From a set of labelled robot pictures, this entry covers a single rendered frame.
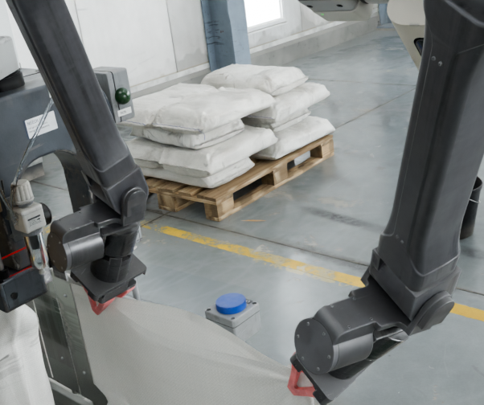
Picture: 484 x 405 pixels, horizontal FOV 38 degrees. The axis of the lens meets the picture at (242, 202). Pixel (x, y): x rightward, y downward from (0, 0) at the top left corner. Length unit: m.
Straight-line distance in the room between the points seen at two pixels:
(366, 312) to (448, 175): 0.20
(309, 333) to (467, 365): 1.98
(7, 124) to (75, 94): 0.27
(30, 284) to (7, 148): 0.23
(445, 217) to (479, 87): 0.15
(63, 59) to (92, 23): 5.39
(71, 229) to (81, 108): 0.17
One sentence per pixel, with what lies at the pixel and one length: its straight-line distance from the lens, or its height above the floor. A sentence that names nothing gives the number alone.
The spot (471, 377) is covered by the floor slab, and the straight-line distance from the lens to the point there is 2.62.
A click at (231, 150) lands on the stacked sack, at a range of 3.96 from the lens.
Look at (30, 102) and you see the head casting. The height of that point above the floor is 1.32.
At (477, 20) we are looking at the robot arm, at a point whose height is 1.47.
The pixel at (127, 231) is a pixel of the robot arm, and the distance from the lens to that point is 1.01.
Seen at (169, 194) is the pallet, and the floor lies 0.11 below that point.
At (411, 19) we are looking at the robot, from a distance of 1.04.
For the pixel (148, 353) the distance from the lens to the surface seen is 1.06.
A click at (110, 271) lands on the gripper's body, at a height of 1.09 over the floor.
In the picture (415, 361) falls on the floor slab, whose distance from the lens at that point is 2.69.
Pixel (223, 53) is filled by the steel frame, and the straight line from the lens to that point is 7.16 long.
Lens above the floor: 1.54
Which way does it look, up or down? 22 degrees down
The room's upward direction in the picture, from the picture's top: 8 degrees counter-clockwise
